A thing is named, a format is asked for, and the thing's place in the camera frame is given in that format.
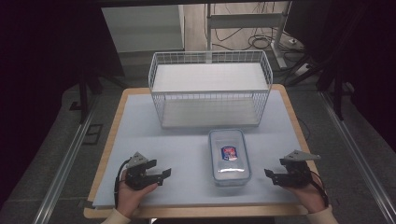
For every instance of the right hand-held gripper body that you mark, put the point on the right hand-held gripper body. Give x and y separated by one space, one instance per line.
297 175

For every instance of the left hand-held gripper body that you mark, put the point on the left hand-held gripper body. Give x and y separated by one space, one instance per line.
137 177

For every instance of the person's left hand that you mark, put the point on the person's left hand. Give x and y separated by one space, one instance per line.
129 199

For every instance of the person's right hand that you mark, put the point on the person's right hand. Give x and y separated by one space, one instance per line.
313 197

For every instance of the clear lidded plastic food container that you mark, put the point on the clear lidded plastic food container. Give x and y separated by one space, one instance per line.
229 158

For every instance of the black floor plate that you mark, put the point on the black floor plate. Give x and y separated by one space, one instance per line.
92 133

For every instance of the black metal stand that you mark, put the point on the black metal stand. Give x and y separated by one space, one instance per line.
83 96

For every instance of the white power strip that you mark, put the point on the white power strip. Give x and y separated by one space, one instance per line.
302 69

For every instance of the dark curtain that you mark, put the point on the dark curtain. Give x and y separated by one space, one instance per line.
355 56
40 77

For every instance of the aluminium floor rail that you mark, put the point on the aluminium floor rail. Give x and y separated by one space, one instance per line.
67 161
358 155

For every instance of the white metal desk frame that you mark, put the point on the white metal desk frame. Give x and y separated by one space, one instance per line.
246 20

